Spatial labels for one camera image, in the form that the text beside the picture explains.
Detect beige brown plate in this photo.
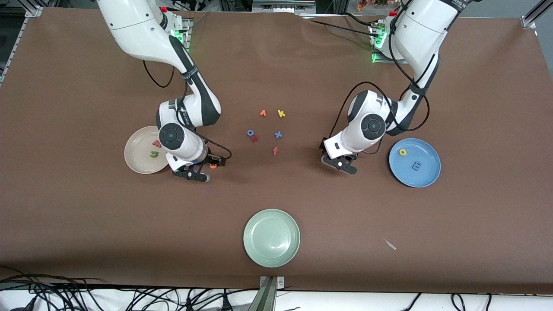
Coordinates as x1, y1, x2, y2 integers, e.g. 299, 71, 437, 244
124, 126, 171, 175

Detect pale green plate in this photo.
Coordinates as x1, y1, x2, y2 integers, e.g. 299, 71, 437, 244
243, 209, 301, 268

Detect blue plate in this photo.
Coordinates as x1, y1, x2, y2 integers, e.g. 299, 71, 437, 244
389, 138, 442, 188

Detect orange dried flowers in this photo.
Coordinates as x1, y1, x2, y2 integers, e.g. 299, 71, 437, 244
356, 0, 389, 11

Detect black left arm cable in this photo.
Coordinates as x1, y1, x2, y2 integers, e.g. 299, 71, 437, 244
335, 0, 432, 156

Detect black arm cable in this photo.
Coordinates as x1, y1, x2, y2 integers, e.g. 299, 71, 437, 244
143, 60, 232, 162
335, 0, 432, 156

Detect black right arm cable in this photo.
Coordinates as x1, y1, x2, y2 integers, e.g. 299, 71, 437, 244
143, 60, 232, 162

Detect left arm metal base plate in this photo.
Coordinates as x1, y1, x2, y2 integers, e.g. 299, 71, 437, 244
370, 24, 409, 64

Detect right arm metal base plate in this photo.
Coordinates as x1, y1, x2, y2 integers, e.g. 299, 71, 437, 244
173, 17, 191, 57

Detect thin black table cable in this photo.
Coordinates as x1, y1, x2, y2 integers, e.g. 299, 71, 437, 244
341, 12, 378, 26
302, 17, 375, 34

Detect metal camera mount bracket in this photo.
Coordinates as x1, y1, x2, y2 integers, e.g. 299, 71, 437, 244
248, 276, 286, 311

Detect silver metal frame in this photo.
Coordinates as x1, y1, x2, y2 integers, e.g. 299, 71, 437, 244
252, 0, 316, 13

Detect black cable tangle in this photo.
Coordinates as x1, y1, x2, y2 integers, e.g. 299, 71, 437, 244
0, 266, 260, 311

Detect aluminium frame rail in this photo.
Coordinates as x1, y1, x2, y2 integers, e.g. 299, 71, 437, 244
0, 4, 44, 85

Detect aluminium profile with bracket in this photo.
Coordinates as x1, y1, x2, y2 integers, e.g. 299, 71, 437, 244
521, 0, 553, 30

